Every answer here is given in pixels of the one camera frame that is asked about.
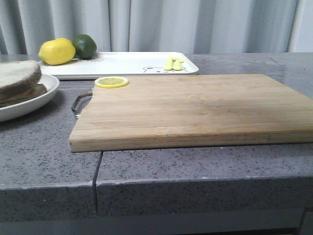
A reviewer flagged white round plate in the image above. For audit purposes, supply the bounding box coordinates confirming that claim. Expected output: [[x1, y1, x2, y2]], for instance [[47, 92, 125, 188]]
[[0, 74, 60, 122]]

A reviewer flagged white bread slice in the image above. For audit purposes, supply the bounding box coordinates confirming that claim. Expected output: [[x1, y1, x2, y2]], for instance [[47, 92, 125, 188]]
[[0, 60, 42, 100]]

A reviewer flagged white rectangular tray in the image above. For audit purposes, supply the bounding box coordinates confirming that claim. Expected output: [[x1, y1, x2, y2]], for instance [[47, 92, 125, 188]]
[[39, 52, 199, 80]]

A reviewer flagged bottom bread slice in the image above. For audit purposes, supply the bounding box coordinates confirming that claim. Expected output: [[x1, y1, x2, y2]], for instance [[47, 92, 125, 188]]
[[0, 83, 47, 108]]

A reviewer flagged wooden cutting board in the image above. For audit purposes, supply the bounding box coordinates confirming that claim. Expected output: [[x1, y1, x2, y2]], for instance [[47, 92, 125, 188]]
[[69, 74, 313, 152]]

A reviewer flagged yellow plastic fork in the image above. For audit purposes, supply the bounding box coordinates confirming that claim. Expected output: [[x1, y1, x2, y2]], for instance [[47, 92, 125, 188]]
[[163, 57, 176, 71]]

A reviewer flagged yellow plastic spoon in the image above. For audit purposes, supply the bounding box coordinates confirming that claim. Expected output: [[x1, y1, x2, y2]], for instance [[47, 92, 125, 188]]
[[172, 57, 184, 71]]

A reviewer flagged lemon slice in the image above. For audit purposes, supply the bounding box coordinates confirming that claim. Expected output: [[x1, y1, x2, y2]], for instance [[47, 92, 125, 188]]
[[94, 76, 129, 88]]

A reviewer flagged green lime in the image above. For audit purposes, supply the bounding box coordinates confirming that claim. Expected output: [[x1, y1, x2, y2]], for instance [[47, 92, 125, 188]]
[[72, 34, 97, 59]]

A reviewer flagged grey curtain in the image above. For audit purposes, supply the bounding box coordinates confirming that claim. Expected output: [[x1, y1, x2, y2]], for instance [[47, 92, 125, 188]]
[[0, 0, 313, 54]]

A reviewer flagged yellow lemon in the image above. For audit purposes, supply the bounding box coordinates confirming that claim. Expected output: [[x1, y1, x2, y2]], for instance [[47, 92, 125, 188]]
[[38, 38, 76, 66]]

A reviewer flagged metal board handle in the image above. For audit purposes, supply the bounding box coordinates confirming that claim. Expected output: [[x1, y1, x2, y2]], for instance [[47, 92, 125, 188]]
[[71, 87, 93, 118]]

